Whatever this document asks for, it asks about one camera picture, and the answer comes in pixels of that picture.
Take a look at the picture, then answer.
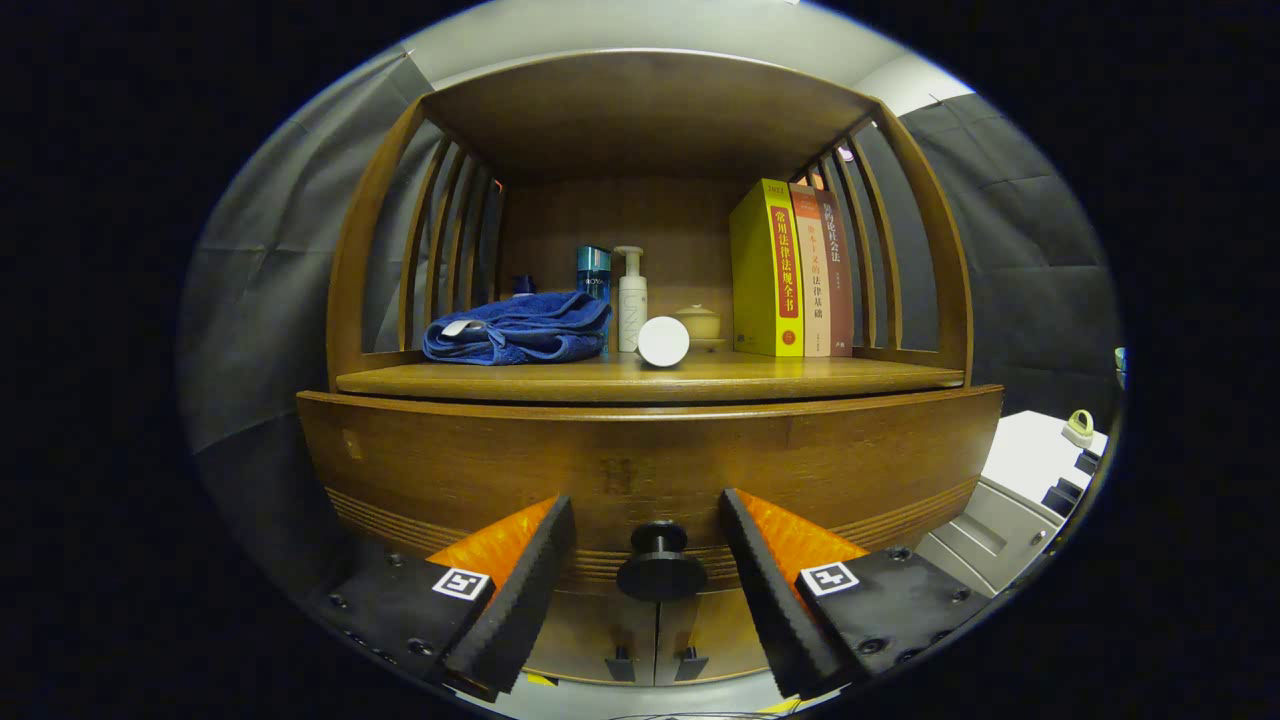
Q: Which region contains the brown book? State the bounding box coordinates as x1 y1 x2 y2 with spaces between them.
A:
815 190 856 357

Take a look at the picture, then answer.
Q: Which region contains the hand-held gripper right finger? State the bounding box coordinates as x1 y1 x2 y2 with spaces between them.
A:
720 488 1001 701

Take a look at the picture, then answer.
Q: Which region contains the teal bottle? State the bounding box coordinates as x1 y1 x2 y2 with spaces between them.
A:
576 245 612 353

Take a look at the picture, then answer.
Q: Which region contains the wooden countertop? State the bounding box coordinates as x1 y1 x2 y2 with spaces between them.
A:
335 350 966 404

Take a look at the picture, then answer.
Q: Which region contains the orange book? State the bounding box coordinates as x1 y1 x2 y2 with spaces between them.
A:
790 183 833 358

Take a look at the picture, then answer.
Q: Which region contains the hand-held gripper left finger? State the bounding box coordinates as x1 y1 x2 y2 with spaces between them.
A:
300 495 577 703

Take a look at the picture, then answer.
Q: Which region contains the folded blue towel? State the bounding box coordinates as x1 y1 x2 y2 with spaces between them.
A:
422 290 612 366

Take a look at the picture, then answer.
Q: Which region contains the white pump bottle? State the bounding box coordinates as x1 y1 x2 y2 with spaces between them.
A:
613 246 648 353

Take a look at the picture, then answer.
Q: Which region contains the wooden cabinet door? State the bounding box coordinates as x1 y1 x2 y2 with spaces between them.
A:
525 590 658 686
655 588 771 683

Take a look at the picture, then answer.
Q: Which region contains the beige lidded cup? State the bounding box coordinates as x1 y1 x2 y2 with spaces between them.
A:
672 304 723 351

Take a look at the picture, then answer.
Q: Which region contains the white cosmetic tube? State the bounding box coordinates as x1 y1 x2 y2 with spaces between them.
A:
637 316 691 368

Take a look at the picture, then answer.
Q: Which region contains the yellow book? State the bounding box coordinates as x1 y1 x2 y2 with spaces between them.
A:
728 178 806 358

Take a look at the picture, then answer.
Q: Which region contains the white side table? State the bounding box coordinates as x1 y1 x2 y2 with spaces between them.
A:
915 410 1109 601

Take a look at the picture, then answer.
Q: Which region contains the wooden cabinet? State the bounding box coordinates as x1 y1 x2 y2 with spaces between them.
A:
325 48 976 689

